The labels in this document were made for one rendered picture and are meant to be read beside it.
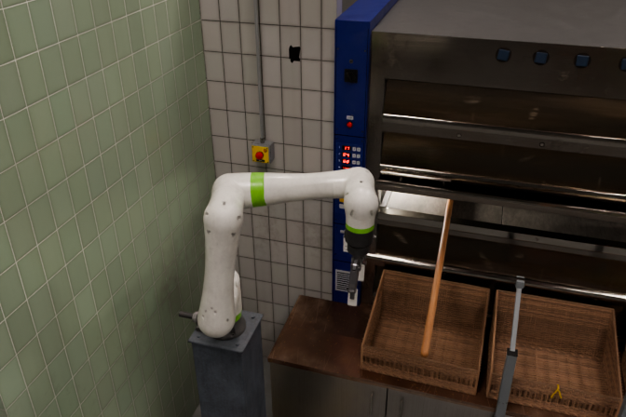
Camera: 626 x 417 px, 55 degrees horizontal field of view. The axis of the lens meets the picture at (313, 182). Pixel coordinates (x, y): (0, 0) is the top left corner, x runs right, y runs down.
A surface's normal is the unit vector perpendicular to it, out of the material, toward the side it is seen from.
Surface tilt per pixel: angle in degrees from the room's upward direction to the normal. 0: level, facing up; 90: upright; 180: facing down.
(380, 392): 90
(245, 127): 90
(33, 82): 90
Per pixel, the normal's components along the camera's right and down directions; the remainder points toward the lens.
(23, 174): 0.96, 0.13
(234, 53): -0.29, 0.45
